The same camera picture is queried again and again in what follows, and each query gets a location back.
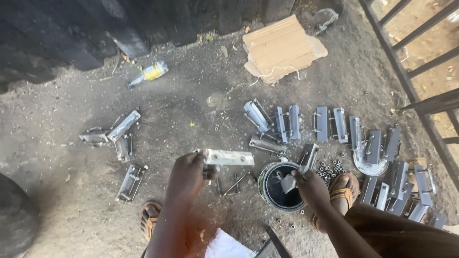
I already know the person's right hand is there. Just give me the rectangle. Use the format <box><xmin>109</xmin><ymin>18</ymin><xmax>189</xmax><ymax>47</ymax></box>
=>
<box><xmin>291</xmin><ymin>168</ymin><xmax>335</xmax><ymax>214</ymax></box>

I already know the person's left hand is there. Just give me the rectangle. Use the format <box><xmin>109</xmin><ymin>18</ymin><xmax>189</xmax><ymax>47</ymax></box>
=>
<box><xmin>166</xmin><ymin>149</ymin><xmax>219</xmax><ymax>213</ymax></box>

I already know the grey paint brush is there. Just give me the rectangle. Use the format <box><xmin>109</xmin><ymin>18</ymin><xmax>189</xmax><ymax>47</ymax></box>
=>
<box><xmin>280</xmin><ymin>165</ymin><xmax>310</xmax><ymax>194</ymax></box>

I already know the unpainted metal bracket plate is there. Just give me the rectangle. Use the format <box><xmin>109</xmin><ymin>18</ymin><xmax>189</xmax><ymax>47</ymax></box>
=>
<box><xmin>204</xmin><ymin>148</ymin><xmax>255</xmax><ymax>167</ymax></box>

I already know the pile of metal nuts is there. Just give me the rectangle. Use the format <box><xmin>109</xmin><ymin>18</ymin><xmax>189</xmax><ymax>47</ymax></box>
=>
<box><xmin>315</xmin><ymin>152</ymin><xmax>348</xmax><ymax>188</ymax></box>

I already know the black paint can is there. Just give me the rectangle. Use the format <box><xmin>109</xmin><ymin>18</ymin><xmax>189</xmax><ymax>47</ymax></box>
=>
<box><xmin>257</xmin><ymin>161</ymin><xmax>307</xmax><ymax>213</ymax></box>

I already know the person's right sandalled foot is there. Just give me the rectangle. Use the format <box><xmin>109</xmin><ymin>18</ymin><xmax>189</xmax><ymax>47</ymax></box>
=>
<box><xmin>311</xmin><ymin>173</ymin><xmax>361</xmax><ymax>234</ymax></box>

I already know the person's sandalled foot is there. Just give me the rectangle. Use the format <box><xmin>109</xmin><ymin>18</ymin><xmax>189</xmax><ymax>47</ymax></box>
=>
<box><xmin>139</xmin><ymin>200</ymin><xmax>163</xmax><ymax>243</ymax></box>
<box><xmin>311</xmin><ymin>173</ymin><xmax>361</xmax><ymax>234</ymax></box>

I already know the round metal lid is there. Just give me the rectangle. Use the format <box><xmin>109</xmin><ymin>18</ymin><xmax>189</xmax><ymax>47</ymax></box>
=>
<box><xmin>353</xmin><ymin>148</ymin><xmax>390</xmax><ymax>177</ymax></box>

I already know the row of grey metal brackets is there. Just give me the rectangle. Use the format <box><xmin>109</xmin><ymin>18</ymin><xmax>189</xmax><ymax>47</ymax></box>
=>
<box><xmin>243</xmin><ymin>98</ymin><xmax>448</xmax><ymax>230</ymax></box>

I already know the white cloth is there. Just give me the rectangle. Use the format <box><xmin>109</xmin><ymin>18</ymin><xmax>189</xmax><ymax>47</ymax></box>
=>
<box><xmin>204</xmin><ymin>228</ymin><xmax>257</xmax><ymax>258</ymax></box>

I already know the small brown carton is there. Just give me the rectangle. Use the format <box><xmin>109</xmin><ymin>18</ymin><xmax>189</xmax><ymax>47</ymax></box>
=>
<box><xmin>406</xmin><ymin>157</ymin><xmax>430</xmax><ymax>195</ymax></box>

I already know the person's brown shorts leg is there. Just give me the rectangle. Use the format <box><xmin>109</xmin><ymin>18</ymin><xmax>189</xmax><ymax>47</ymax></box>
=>
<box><xmin>344</xmin><ymin>203</ymin><xmax>459</xmax><ymax>258</ymax></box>

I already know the flat brown cardboard piece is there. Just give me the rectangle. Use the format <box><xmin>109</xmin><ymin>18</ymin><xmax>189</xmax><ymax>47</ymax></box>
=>
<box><xmin>242</xmin><ymin>14</ymin><xmax>328</xmax><ymax>85</ymax></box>

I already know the black metal gate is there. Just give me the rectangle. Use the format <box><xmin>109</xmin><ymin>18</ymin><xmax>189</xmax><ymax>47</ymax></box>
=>
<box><xmin>358</xmin><ymin>0</ymin><xmax>459</xmax><ymax>191</ymax></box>

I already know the person's left sandalled foot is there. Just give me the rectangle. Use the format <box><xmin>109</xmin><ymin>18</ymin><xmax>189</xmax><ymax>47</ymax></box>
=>
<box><xmin>139</xmin><ymin>200</ymin><xmax>163</xmax><ymax>243</ymax></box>

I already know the grey stone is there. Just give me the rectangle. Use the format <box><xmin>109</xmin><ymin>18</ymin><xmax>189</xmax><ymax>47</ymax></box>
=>
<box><xmin>315</xmin><ymin>7</ymin><xmax>340</xmax><ymax>33</ymax></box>

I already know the plastic bottle with yellow label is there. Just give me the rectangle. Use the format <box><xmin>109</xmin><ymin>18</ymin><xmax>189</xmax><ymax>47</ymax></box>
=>
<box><xmin>126</xmin><ymin>60</ymin><xmax>169</xmax><ymax>89</ymax></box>

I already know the dark round object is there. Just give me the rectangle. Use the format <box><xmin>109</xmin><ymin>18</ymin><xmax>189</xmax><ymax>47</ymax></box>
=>
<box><xmin>0</xmin><ymin>173</ymin><xmax>41</xmax><ymax>258</ymax></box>

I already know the black metal frame piece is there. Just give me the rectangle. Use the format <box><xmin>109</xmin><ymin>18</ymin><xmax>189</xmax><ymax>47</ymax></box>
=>
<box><xmin>254</xmin><ymin>225</ymin><xmax>292</xmax><ymax>258</ymax></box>

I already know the white string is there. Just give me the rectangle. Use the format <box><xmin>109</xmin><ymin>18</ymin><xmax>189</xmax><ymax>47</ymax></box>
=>
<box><xmin>250</xmin><ymin>65</ymin><xmax>308</xmax><ymax>87</ymax></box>

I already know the painted grey metal bracket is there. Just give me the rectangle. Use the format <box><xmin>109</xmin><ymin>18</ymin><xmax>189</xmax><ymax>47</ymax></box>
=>
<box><xmin>115</xmin><ymin>164</ymin><xmax>146</xmax><ymax>205</ymax></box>
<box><xmin>78</xmin><ymin>126</ymin><xmax>110</xmax><ymax>146</ymax></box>
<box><xmin>114</xmin><ymin>133</ymin><xmax>135</xmax><ymax>164</ymax></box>
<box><xmin>106</xmin><ymin>109</ymin><xmax>141</xmax><ymax>142</ymax></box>

